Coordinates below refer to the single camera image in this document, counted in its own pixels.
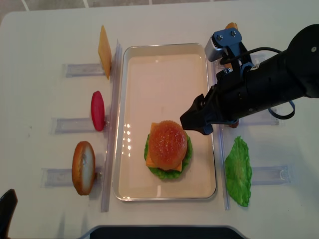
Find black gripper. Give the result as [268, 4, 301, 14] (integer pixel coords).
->
[180, 62, 294, 135]

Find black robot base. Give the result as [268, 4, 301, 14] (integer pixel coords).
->
[82, 226, 246, 239]

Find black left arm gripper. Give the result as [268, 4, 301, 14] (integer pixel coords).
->
[0, 189, 18, 239]

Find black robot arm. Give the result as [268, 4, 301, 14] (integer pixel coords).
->
[180, 24, 319, 135]

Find standing meat patty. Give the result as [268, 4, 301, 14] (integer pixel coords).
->
[228, 120, 239, 128]

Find standing green lettuce leaf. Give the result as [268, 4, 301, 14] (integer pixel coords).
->
[225, 136, 252, 207]

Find lettuce on burger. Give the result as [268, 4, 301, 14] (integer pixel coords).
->
[149, 133, 193, 180]

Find cheese slice on burger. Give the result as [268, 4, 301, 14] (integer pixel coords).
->
[144, 135, 182, 172]

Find standing red tomato slice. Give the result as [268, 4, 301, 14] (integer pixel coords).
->
[91, 91, 105, 131]

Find standing cheese slice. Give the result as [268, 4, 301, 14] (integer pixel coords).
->
[98, 25, 112, 79]

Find white metal tray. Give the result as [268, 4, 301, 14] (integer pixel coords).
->
[112, 43, 216, 201]

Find spare burger bun right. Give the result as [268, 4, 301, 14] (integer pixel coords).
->
[222, 22, 239, 69]

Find standing bun left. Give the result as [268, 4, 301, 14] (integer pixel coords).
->
[72, 141, 95, 196]

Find clear long rail right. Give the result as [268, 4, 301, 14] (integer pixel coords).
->
[209, 33, 231, 210]

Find clear long rail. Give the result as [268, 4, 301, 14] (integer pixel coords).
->
[209, 33, 231, 210]
[101, 41, 122, 212]

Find clear patty holder rail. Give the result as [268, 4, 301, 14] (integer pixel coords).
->
[239, 110, 280, 126]

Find black camera cable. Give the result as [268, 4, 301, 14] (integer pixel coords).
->
[219, 46, 296, 119]

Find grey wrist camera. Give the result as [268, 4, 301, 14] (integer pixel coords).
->
[204, 27, 242, 60]

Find clear bun holder rail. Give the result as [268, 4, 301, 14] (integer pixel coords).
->
[250, 53, 266, 65]
[41, 167, 104, 188]

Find clear lettuce holder rail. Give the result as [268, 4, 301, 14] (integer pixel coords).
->
[252, 165, 293, 186]

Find clear long rail left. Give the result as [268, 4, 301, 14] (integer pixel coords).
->
[101, 41, 122, 212]

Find clear cheese holder rail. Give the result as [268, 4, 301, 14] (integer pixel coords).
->
[61, 63, 105, 78]

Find clear tomato holder rail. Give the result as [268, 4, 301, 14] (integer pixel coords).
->
[50, 118, 97, 134]

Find clear left bun holder rail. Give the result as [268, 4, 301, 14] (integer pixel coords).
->
[41, 167, 104, 188]

